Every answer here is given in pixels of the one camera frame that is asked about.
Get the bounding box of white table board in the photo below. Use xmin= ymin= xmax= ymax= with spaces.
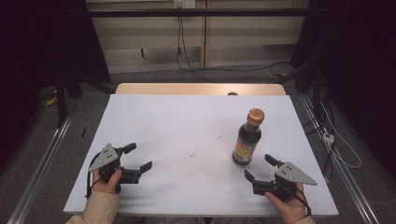
xmin=63 ymin=93 xmax=339 ymax=217

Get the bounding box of white power strip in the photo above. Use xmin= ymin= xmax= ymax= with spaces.
xmin=321 ymin=132 xmax=335 ymax=146

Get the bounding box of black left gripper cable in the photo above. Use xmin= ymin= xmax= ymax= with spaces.
xmin=85 ymin=152 xmax=104 ymax=200

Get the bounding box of aluminium floor rail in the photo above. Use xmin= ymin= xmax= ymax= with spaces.
xmin=298 ymin=93 xmax=380 ymax=224
xmin=7 ymin=113 xmax=76 ymax=224

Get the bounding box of black curtain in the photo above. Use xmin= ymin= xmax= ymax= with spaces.
xmin=0 ymin=0 xmax=112 ymax=169
xmin=290 ymin=0 xmax=396 ymax=171

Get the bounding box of white wall outlet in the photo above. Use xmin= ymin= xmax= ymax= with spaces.
xmin=173 ymin=0 xmax=196 ymax=9

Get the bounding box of black hanging cable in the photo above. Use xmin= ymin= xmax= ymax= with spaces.
xmin=176 ymin=7 xmax=292 ymax=83

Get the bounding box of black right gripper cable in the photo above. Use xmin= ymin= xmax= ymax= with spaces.
xmin=276 ymin=181 xmax=312 ymax=217

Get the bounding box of black horizontal bar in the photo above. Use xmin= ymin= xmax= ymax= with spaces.
xmin=88 ymin=8 xmax=312 ymax=18

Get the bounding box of black metal stand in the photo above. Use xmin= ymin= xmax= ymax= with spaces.
xmin=55 ymin=70 xmax=68 ymax=129

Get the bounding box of wooden vertical wall strip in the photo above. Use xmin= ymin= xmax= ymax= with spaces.
xmin=201 ymin=0 xmax=208 ymax=68

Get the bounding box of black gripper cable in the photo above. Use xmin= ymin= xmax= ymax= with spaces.
xmin=85 ymin=152 xmax=104 ymax=200
xmin=276 ymin=181 xmax=312 ymax=217

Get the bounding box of person's right hand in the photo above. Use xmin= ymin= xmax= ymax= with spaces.
xmin=264 ymin=183 xmax=309 ymax=224

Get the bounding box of white floor cable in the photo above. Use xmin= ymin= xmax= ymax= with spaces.
xmin=319 ymin=102 xmax=362 ymax=169

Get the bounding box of dark sauce bottle orange cap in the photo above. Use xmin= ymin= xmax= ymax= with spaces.
xmin=232 ymin=107 xmax=265 ymax=166

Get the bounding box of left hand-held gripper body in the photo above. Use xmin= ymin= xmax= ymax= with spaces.
xmin=88 ymin=143 xmax=142 ymax=194

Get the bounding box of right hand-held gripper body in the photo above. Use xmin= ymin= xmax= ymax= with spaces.
xmin=251 ymin=161 xmax=318 ymax=202

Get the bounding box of wooden table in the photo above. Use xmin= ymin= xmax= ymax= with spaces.
xmin=115 ymin=82 xmax=287 ymax=96

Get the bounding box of person's left hand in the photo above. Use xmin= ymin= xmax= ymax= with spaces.
xmin=92 ymin=169 xmax=123 ymax=195

